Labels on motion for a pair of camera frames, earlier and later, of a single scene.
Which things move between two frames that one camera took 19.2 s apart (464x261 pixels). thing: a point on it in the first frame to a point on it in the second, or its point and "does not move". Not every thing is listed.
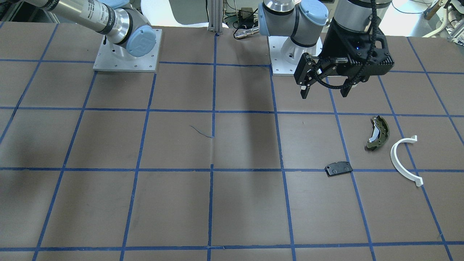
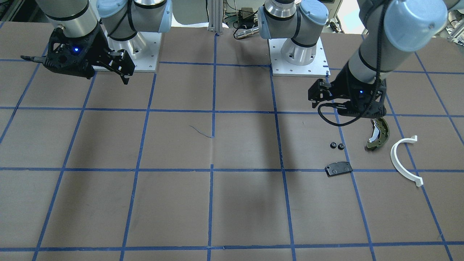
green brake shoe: (381, 133) does not move
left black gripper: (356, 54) to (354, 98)
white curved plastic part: (396, 164) does not move
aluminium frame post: (215, 16) does not move
